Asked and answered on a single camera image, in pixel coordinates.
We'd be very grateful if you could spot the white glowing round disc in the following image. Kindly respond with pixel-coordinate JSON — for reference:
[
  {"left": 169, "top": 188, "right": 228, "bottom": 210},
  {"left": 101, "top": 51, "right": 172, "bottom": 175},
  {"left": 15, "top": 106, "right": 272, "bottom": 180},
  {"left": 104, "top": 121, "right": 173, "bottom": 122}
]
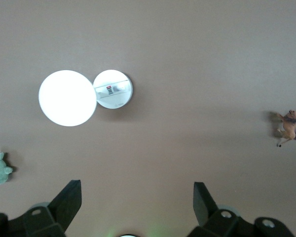
[{"left": 38, "top": 70, "right": 98, "bottom": 127}]

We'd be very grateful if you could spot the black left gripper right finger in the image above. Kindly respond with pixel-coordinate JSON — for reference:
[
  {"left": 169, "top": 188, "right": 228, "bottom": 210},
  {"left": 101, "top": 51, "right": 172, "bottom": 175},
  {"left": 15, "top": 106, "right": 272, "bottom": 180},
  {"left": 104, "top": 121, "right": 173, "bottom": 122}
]
[{"left": 187, "top": 182, "right": 295, "bottom": 237}]

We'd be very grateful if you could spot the white round base with label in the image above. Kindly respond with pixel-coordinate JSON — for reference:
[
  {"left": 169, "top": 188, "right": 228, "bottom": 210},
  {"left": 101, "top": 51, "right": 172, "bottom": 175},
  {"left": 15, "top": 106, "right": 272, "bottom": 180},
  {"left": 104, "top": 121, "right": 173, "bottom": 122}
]
[{"left": 92, "top": 70, "right": 134, "bottom": 110}]

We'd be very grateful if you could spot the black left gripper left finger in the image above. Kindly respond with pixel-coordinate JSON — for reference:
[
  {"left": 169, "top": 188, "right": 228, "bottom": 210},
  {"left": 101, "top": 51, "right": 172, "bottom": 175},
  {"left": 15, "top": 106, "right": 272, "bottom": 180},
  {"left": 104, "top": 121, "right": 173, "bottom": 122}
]
[{"left": 0, "top": 179, "right": 82, "bottom": 237}]

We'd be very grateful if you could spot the brown lion statue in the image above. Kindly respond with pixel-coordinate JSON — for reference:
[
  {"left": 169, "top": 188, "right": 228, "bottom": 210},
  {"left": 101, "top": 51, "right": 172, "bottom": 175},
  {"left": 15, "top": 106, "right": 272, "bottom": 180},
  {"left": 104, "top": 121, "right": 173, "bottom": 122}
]
[{"left": 276, "top": 110, "right": 296, "bottom": 148}]

